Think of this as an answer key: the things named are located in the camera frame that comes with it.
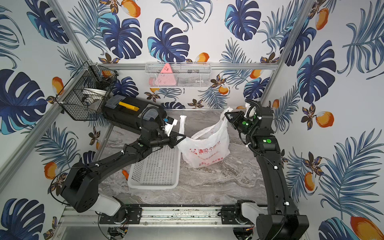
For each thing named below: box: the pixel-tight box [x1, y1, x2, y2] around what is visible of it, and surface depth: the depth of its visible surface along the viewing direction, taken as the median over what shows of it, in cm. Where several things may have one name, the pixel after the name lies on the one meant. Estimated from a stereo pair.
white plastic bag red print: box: [176, 107, 233, 168], surface depth 80 cm
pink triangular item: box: [155, 63, 177, 87], surface depth 92 cm
